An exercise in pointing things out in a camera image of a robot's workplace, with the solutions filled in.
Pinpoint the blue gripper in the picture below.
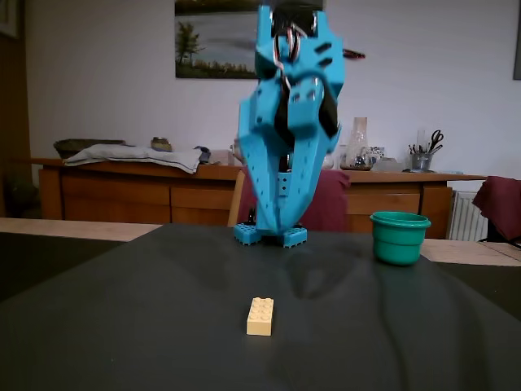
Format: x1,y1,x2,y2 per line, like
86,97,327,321
238,5,347,237

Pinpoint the cream white lego brick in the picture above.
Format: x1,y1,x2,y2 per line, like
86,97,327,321
245,297,274,337

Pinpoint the chair with maroon cover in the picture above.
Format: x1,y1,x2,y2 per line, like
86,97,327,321
471,175,521,249
227,169,351,233

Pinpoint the tall pinkish glass vase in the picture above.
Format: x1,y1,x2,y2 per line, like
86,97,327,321
339,116,374,171

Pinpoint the clear glass dish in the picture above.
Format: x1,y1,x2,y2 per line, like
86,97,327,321
372,156,406,173

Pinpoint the grey pen holder cup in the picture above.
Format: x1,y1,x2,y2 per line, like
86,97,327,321
409,151,434,173

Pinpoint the green plastic cup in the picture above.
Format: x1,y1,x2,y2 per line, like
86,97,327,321
369,210,431,266

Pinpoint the lake landscape painting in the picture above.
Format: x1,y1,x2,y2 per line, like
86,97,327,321
174,0,325,81

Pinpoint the grey folded cloth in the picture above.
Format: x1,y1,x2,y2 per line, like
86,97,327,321
63,143,211,175

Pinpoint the wooden sideboard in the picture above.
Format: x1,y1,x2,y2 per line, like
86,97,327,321
31,157,488,241

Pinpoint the white radiator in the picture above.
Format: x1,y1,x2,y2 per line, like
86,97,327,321
447,190,489,242

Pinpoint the large grey table mat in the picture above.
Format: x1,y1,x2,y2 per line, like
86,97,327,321
0,222,521,391

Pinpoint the dark shallow bowl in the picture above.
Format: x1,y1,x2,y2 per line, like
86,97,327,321
53,138,125,160

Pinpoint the black table mat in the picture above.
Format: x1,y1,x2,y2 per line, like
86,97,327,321
434,262,521,323
0,231,124,303

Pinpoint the dark framed wall picture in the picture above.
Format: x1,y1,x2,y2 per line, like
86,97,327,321
512,0,521,81

